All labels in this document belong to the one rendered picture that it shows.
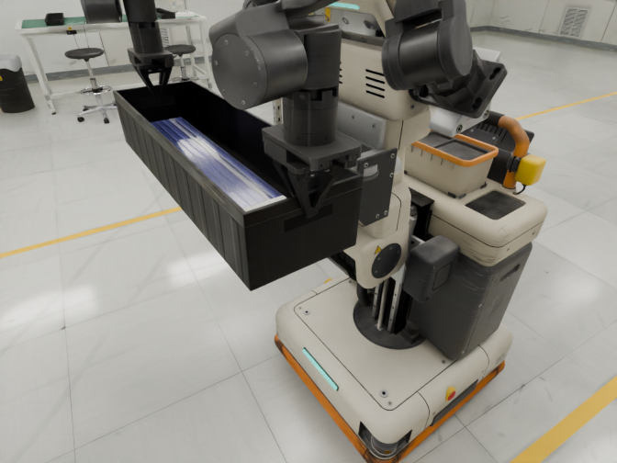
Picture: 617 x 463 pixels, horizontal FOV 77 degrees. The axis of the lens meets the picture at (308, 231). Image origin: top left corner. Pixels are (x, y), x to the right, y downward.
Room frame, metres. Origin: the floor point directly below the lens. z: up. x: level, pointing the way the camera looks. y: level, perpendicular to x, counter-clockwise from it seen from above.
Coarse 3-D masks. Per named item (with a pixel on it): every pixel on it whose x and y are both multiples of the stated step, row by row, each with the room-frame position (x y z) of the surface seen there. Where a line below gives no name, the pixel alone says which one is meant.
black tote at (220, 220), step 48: (144, 96) 0.84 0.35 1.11; (192, 96) 0.90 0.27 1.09; (144, 144) 0.66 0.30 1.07; (240, 144) 0.72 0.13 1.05; (192, 192) 0.47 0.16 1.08; (288, 192) 0.57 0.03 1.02; (336, 192) 0.42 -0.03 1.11; (240, 240) 0.35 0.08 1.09; (288, 240) 0.38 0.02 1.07; (336, 240) 0.42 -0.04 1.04
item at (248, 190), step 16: (160, 128) 0.78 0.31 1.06; (176, 128) 0.78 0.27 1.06; (192, 128) 0.78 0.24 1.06; (176, 144) 0.69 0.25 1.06; (192, 144) 0.69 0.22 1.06; (208, 144) 0.70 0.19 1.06; (192, 160) 0.62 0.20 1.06; (208, 160) 0.63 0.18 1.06; (224, 160) 0.62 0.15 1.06; (208, 176) 0.56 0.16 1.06; (224, 176) 0.56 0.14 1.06; (240, 176) 0.56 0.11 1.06; (256, 176) 0.56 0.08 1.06; (240, 192) 0.51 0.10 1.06; (256, 192) 0.51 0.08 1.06; (272, 192) 0.51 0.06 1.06; (256, 208) 0.47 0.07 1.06
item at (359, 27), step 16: (352, 0) 0.73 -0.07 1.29; (368, 0) 0.69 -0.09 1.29; (384, 0) 0.70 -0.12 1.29; (336, 16) 0.80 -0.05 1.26; (352, 16) 0.76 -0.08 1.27; (368, 16) 0.72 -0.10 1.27; (384, 16) 0.70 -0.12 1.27; (352, 32) 0.80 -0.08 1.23; (368, 32) 0.76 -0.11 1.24; (384, 32) 0.72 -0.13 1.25
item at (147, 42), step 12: (132, 24) 0.83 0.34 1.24; (144, 24) 0.83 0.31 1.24; (156, 24) 0.85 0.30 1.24; (132, 36) 0.84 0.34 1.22; (144, 36) 0.83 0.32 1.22; (156, 36) 0.84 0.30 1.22; (132, 48) 0.88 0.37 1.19; (144, 48) 0.83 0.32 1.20; (156, 48) 0.84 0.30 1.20; (144, 60) 0.80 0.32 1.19; (168, 60) 0.83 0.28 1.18
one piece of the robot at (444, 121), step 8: (480, 48) 0.69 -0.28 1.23; (480, 56) 0.68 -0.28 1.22; (488, 56) 0.67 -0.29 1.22; (496, 56) 0.66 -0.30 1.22; (488, 104) 0.67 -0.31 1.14; (440, 112) 0.65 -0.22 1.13; (448, 112) 0.64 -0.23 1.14; (488, 112) 0.67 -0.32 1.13; (432, 120) 0.65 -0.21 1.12; (440, 120) 0.64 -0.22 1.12; (448, 120) 0.63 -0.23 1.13; (456, 120) 0.62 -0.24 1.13; (464, 120) 0.63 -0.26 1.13; (472, 120) 0.64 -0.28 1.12; (480, 120) 0.66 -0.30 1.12; (432, 128) 0.65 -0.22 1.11; (440, 128) 0.63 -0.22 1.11; (448, 128) 0.62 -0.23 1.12; (456, 128) 0.62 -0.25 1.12; (464, 128) 0.63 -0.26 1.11
